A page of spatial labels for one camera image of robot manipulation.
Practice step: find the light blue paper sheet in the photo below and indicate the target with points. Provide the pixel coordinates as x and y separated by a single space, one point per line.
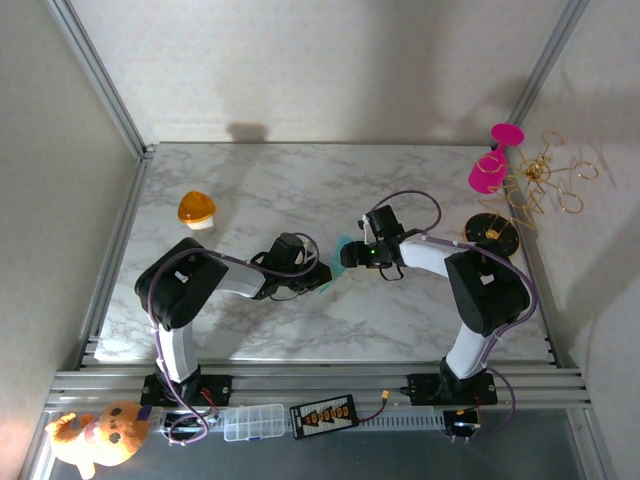
336 272

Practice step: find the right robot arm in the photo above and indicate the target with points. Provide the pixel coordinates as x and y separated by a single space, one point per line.
490 295

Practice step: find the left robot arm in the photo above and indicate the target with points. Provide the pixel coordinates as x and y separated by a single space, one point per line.
175 285

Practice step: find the orange mushroom toy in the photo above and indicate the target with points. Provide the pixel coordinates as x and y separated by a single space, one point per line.
196 207

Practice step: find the pink plastic wine glass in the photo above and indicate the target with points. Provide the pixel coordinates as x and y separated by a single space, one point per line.
484 175

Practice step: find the black charging board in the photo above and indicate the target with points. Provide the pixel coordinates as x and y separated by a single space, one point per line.
324 417

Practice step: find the clear plastic compartment box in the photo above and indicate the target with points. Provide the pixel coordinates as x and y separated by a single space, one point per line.
252 422

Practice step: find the small black electronics module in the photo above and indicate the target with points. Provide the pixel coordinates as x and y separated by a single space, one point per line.
462 425

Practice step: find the orange plush toy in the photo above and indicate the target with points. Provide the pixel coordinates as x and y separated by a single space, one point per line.
110 432

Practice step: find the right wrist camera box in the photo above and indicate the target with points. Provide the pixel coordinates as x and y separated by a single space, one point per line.
384 222

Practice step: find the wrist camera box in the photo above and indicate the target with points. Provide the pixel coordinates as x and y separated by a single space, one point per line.
287 247
384 222

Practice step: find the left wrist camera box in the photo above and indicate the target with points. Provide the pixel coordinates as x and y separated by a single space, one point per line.
287 247

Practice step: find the aluminium frame rail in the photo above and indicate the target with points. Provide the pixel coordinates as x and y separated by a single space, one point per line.
320 382

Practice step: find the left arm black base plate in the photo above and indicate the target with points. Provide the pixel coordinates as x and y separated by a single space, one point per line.
217 390

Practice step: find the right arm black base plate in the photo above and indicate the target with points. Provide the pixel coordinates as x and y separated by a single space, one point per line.
425 390

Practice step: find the aluminium frame post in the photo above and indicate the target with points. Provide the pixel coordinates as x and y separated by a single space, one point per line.
547 60
100 80

